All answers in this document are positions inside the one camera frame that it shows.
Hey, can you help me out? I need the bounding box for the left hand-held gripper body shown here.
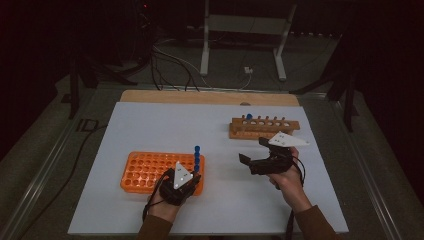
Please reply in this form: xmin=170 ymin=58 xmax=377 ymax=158
xmin=158 ymin=161 xmax=195 ymax=207

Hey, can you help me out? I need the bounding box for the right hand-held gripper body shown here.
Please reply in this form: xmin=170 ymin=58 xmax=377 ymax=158
xmin=248 ymin=131 xmax=311 ymax=176

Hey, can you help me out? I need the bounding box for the wooden test tube rack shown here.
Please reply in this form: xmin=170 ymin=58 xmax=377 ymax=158
xmin=228 ymin=115 xmax=301 ymax=141

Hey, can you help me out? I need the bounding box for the orange plastic tube rack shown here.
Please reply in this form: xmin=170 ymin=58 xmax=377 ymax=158
xmin=119 ymin=151 xmax=206 ymax=197

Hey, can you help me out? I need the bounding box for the person's right hand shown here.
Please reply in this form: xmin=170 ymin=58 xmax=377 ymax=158
xmin=267 ymin=146 xmax=313 ymax=215

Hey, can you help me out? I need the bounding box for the person's left hand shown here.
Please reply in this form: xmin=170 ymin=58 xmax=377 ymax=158
xmin=147 ymin=192 xmax=183 ymax=224

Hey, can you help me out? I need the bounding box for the black tripod stand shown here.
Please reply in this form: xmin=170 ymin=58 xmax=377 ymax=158
xmin=289 ymin=33 xmax=360 ymax=133
xmin=68 ymin=49 xmax=139 ymax=120

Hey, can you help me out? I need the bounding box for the white metal stand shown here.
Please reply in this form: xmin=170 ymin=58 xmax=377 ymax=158
xmin=199 ymin=0 xmax=298 ymax=82

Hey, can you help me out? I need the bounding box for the dark equipment rack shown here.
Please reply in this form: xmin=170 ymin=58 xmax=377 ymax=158
xmin=131 ymin=0 xmax=156 ymax=65

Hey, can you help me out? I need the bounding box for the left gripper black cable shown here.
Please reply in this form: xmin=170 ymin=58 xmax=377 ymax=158
xmin=142 ymin=170 xmax=172 ymax=223

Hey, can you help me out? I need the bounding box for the white cable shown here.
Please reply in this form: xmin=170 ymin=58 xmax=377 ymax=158
xmin=238 ymin=71 xmax=253 ymax=90

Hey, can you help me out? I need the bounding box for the black cable bundle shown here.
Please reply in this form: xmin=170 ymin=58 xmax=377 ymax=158
xmin=149 ymin=46 xmax=201 ymax=93

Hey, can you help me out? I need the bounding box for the black floor cable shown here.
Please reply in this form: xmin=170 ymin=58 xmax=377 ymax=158
xmin=16 ymin=123 xmax=109 ymax=240

